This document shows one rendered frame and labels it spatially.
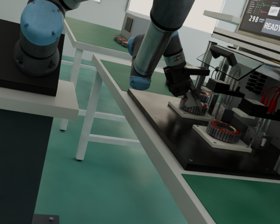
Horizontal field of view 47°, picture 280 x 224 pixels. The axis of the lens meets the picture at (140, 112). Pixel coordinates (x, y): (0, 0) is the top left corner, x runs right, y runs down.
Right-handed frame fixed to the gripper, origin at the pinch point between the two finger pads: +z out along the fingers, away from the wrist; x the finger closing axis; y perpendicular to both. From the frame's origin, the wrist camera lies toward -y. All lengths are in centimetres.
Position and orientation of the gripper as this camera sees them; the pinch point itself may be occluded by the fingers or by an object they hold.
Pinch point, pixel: (194, 105)
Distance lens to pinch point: 131.4
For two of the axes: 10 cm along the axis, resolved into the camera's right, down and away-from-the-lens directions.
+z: 3.3, 8.3, 4.5
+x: 2.7, 3.7, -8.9
